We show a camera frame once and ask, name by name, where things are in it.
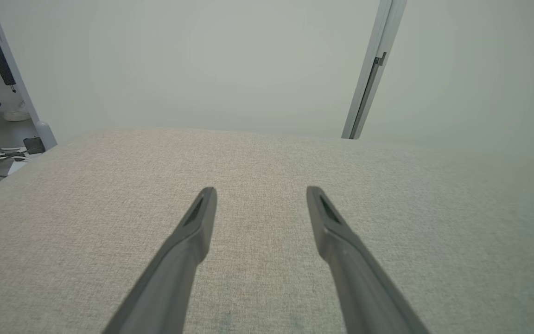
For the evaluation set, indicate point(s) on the grey aluminium partition post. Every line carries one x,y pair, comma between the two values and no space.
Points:
21,88

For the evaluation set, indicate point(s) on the black power adapter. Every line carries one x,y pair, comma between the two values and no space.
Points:
34,145

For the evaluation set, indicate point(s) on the double grey partition post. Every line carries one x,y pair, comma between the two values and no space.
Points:
371,79

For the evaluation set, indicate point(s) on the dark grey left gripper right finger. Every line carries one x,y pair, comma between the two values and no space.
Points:
359,278

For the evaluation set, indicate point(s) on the white round floor object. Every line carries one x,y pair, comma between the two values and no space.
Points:
16,113

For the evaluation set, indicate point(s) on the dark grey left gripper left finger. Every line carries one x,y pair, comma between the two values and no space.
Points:
174,269

